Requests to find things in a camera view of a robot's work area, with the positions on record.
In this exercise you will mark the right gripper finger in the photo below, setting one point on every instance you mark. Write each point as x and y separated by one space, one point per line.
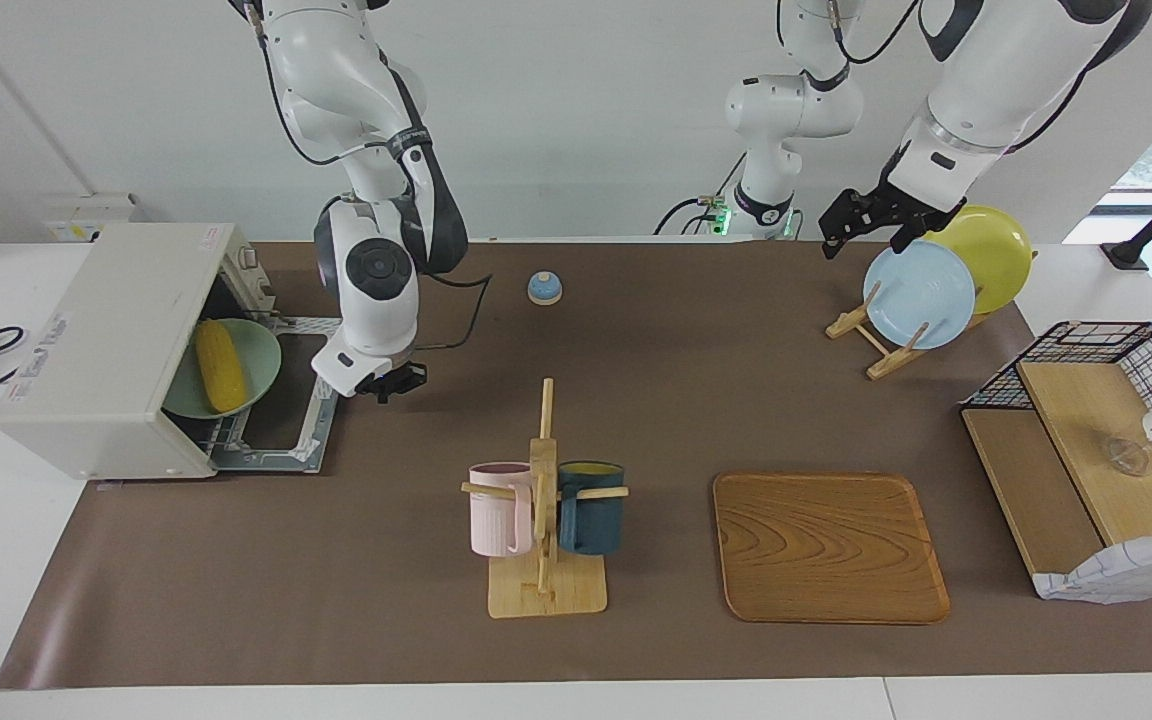
388 396
411 376

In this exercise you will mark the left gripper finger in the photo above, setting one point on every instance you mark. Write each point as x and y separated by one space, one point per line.
908 235
844 215

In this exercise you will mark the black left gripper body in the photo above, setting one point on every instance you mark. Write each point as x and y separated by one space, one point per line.
921 195

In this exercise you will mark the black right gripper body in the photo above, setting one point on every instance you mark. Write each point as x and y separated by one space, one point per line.
374 383

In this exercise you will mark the toaster oven glass door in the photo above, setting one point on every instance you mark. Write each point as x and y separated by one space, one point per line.
321 400

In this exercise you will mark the pale green plate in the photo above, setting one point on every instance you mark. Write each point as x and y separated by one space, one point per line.
261 365

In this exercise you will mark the yellow corn cob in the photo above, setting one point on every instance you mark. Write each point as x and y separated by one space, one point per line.
221 365

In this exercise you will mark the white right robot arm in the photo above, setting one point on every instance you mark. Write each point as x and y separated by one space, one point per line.
336 80

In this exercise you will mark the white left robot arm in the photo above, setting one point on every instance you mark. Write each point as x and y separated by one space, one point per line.
1006 70

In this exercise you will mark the beige toaster oven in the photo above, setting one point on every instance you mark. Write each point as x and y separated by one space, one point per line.
86 350

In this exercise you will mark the light blue plate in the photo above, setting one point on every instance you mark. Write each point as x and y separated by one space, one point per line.
921 295

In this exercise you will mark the yellow plate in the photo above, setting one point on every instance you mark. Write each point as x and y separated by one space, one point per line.
1001 255

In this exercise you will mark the wooden plate rack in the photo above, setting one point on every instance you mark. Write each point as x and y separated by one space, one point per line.
886 365

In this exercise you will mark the small blue lid cork knob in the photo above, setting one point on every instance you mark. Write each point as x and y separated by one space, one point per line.
544 290

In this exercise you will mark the pink mug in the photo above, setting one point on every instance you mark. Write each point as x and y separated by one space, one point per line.
496 515

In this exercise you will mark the brown table mat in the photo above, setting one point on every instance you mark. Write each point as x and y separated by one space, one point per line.
386 580

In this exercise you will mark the dark blue mug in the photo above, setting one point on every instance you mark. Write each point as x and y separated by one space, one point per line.
591 520

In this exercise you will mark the wooden mug tree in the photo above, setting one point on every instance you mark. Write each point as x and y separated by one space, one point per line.
543 595

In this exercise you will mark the light wooden board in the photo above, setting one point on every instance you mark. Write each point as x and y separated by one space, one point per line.
1086 420

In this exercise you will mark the dark wooden board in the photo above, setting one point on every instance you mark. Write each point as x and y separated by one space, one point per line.
1026 500

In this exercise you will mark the small clear glass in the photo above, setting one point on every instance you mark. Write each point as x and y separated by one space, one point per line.
1126 458

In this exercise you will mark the brown wooden tray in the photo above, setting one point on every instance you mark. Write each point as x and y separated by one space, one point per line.
826 545

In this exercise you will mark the white checked cloth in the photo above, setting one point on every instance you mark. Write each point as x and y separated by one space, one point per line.
1126 575

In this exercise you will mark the white wall socket box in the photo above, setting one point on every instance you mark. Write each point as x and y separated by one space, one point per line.
86 210

